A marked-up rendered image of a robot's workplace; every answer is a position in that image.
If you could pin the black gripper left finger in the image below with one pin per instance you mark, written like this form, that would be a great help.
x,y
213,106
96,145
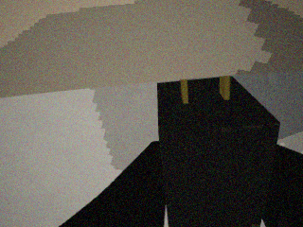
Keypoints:
x,y
134,199

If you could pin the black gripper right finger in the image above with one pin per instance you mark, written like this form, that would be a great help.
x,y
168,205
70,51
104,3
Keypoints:
x,y
284,200

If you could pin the black two-prong plug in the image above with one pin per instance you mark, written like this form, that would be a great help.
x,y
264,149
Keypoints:
x,y
217,146

